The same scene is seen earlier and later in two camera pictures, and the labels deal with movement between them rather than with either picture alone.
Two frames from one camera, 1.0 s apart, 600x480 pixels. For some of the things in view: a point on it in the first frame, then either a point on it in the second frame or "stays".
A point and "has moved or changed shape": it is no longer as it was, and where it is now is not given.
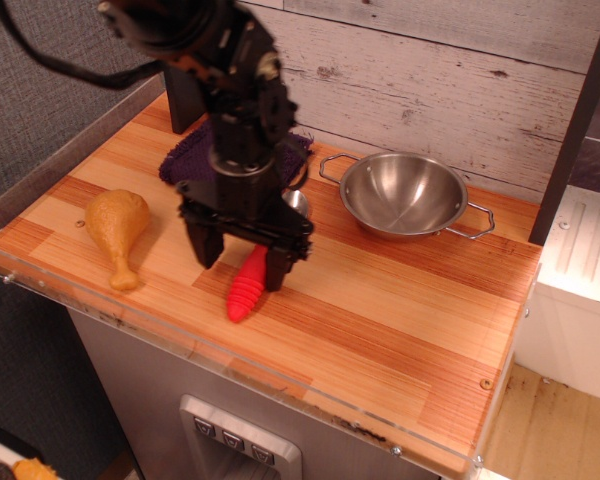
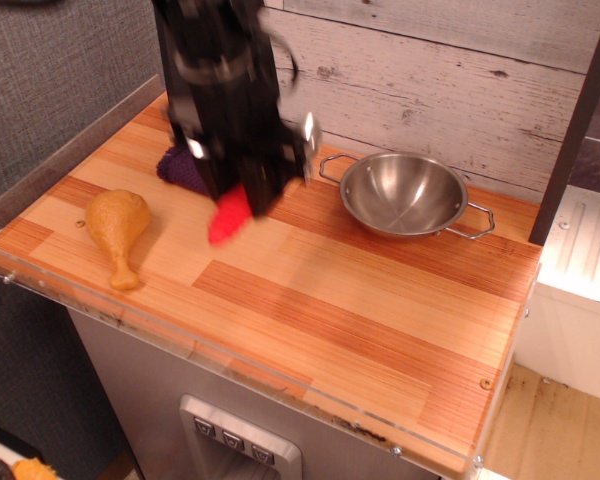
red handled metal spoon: [248, 285] has moved or changed shape
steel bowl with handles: [406, 194] stays
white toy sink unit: [572, 327] stays
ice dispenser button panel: [230, 446] stays
